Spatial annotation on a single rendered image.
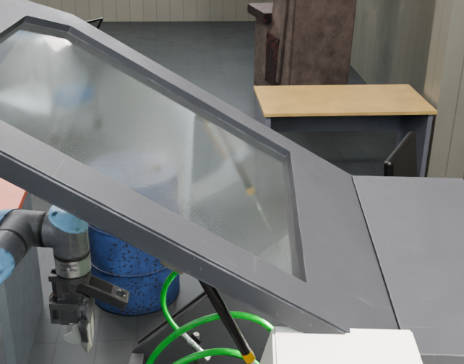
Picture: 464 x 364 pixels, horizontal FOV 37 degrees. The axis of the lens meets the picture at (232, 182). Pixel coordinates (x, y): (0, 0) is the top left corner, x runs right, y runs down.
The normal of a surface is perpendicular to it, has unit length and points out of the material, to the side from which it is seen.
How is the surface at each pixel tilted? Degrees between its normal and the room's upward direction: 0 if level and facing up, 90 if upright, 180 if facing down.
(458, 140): 90
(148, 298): 90
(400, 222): 0
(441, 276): 0
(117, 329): 0
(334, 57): 92
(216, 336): 90
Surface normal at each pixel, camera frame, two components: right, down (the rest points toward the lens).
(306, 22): 0.30, 0.44
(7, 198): 0.01, -0.91
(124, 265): -0.07, 0.42
